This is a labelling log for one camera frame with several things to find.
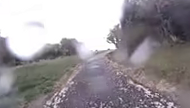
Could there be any small lone tree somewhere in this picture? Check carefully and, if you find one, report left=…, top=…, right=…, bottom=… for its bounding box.
left=104, top=23, right=125, bottom=51

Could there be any distant line of trees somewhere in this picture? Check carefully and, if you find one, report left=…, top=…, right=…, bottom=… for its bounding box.
left=0, top=21, right=83, bottom=68

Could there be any dark asphalt path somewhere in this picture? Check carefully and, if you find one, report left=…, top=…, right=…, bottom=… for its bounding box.
left=21, top=43, right=183, bottom=108

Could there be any green grass field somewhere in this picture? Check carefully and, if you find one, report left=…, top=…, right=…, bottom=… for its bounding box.
left=0, top=53, right=88, bottom=108

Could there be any row of dark trees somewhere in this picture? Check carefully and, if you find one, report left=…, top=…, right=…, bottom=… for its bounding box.
left=117, top=0, right=190, bottom=51

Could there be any grass verge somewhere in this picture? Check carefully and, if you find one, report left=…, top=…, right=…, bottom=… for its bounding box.
left=105, top=40, right=190, bottom=108

